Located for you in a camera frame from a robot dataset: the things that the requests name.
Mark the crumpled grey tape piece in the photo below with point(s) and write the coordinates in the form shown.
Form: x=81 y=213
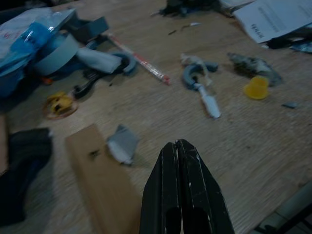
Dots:
x=124 y=146

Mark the yellow plastic cap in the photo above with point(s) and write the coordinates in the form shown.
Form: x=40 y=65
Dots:
x=257 y=87

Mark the yellow and black small object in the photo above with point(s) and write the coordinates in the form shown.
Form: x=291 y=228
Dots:
x=58 y=101

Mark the dark tangled object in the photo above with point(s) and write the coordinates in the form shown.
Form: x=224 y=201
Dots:
x=180 y=6

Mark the blue plastic bag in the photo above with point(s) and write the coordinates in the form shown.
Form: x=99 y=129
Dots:
x=22 y=46

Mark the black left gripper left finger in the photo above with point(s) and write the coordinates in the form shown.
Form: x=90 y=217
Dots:
x=161 y=195

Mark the red and white stick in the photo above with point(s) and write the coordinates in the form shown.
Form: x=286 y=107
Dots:
x=141 y=58

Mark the black cloth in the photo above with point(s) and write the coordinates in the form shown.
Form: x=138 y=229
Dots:
x=22 y=170

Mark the crumpled grey paper scrap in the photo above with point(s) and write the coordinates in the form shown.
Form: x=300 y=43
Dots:
x=253 y=65

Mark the small grey scrap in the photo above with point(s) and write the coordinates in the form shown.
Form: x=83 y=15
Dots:
x=290 y=105

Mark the white printed paper sheet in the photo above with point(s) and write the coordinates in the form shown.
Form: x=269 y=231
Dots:
x=270 y=17

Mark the dark grey box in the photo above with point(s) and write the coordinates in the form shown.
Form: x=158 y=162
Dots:
x=90 y=28

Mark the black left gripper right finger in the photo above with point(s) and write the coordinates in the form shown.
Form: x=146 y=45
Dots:
x=202 y=192

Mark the black curved clip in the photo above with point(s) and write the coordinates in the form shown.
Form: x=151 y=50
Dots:
x=84 y=85

